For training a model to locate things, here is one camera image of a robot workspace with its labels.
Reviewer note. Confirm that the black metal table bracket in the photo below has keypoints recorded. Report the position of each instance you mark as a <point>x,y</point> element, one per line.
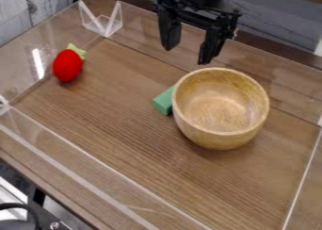
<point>49,221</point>

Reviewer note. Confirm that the green foam block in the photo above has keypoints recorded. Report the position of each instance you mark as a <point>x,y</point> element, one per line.
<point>162,102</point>

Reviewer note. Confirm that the wooden bowl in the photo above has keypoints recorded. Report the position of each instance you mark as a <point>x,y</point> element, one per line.
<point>221,107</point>

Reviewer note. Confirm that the clear acrylic corner bracket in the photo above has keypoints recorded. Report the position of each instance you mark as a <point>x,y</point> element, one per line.
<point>105,25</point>

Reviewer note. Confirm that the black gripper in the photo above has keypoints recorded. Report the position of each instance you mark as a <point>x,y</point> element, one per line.
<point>212,14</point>

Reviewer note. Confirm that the red felt strawberry toy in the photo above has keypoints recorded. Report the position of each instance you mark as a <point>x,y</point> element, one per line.
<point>69,63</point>

